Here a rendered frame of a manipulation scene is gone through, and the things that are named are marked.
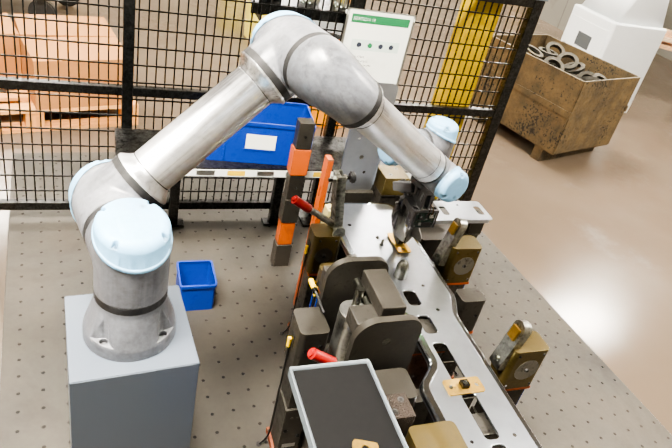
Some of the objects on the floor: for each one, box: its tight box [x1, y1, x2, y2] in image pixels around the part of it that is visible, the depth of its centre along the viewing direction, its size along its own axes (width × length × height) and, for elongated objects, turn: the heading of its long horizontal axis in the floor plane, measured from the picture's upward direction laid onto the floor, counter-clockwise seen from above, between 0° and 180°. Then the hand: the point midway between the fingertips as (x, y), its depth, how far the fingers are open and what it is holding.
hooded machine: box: [561, 0, 670, 113], centre depth 584 cm, size 66×62×131 cm
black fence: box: [0, 0, 545, 227], centre depth 203 cm, size 14×197×155 cm, turn 90°
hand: (400, 237), depth 159 cm, fingers closed, pressing on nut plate
